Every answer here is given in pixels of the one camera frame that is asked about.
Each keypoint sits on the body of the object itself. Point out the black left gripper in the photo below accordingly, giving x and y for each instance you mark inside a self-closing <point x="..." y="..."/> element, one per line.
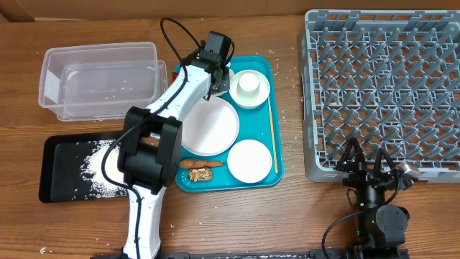
<point x="226" y="79"/>

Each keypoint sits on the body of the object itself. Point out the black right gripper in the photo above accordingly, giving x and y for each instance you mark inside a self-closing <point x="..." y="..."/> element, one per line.
<point x="364" y="175"/>

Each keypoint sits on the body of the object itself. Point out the white plastic cup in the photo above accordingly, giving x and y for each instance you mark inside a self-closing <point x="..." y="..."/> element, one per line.
<point x="249" y="82"/>

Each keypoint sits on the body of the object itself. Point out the large pink plate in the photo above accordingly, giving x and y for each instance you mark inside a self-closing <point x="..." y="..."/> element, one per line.
<point x="210" y="128"/>

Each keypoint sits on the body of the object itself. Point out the red snack wrapper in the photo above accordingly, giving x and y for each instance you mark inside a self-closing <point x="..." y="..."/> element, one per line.
<point x="174" y="75"/>

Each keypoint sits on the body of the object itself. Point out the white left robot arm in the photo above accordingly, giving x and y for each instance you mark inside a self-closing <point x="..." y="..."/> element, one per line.
<point x="150" y="146"/>

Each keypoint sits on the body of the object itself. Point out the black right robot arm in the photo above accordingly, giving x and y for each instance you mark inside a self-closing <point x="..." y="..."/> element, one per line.
<point x="381" y="226"/>

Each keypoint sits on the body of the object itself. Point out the cream bowl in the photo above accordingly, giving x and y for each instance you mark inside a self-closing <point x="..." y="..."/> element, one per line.
<point x="249" y="100"/>

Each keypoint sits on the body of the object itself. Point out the grey plastic dish rack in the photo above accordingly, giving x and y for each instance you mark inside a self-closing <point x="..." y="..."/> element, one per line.
<point x="387" y="78"/>

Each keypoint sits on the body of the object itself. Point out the wooden chopstick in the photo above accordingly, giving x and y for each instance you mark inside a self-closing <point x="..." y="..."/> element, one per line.
<point x="272" y="130"/>

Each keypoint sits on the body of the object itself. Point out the teal plastic tray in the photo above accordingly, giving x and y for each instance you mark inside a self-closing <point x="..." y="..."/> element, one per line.
<point x="254" y="124"/>

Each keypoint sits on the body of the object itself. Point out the orange carrot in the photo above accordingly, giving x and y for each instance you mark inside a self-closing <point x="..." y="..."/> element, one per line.
<point x="193" y="164"/>

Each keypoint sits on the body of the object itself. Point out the brown food scrap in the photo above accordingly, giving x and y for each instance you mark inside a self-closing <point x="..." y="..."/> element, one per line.
<point x="200" y="174"/>

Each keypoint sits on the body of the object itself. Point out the clear plastic bin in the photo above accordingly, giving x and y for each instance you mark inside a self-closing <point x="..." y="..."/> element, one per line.
<point x="98" y="82"/>

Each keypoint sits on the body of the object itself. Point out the black tray bin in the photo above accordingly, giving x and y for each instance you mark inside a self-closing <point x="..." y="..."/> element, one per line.
<point x="71" y="168"/>

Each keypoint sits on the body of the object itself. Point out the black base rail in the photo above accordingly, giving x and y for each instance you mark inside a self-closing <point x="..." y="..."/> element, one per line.
<point x="311" y="254"/>

